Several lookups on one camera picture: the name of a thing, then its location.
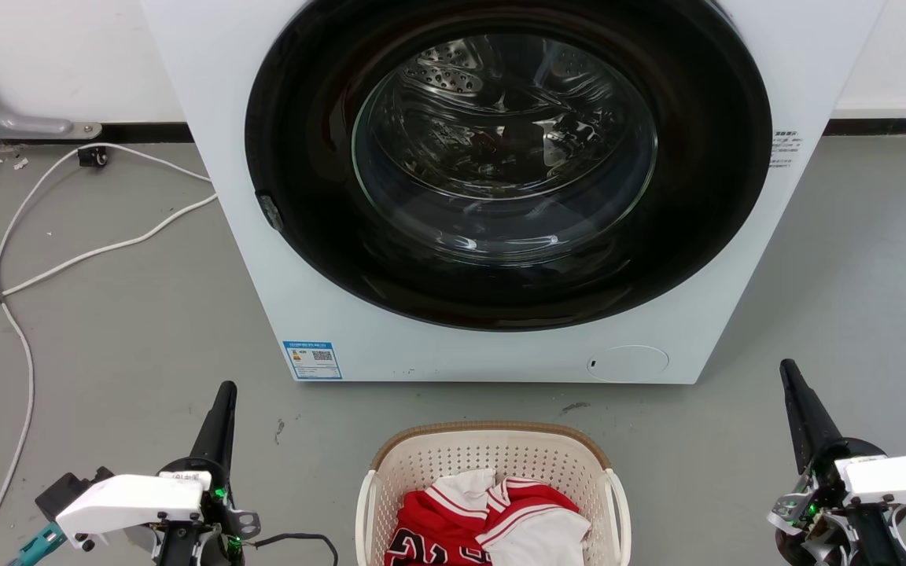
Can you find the white garment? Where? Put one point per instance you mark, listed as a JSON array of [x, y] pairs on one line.
[[539, 538]]

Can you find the black baseboard strip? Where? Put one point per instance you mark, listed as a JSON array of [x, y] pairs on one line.
[[146, 132], [889, 126]]

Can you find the black round washer door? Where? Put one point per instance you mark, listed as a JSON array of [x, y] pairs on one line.
[[303, 157]]

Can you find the red basketball jersey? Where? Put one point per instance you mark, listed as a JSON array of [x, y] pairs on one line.
[[437, 523]]

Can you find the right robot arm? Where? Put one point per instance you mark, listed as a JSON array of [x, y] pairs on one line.
[[870, 542]]

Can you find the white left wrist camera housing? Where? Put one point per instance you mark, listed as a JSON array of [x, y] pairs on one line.
[[130, 499]]

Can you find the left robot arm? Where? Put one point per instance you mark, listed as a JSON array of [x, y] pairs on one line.
[[178, 550]]

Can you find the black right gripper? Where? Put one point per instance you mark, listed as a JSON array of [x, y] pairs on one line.
[[826, 479]]

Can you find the printed warning text sticker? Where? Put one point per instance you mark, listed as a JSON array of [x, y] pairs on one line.
[[785, 149]]

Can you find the round white filter cover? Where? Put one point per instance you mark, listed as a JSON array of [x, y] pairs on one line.
[[627, 364]]

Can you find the white plastic laundry basket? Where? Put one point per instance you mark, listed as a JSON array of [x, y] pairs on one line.
[[492, 452]]

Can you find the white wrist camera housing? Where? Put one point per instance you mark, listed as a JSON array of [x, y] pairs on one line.
[[130, 499], [905, 475]]

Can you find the small black floor clamp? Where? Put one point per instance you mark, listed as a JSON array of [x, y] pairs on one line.
[[93, 156]]

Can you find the white front-load washing machine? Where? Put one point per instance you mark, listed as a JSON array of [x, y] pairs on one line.
[[209, 94]]

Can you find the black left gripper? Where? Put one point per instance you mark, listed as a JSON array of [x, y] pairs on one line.
[[221, 511]]

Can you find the blue energy label sticker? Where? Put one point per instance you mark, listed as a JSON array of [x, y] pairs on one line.
[[311, 360]]

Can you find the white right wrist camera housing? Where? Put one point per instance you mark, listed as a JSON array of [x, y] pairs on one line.
[[905, 475]]

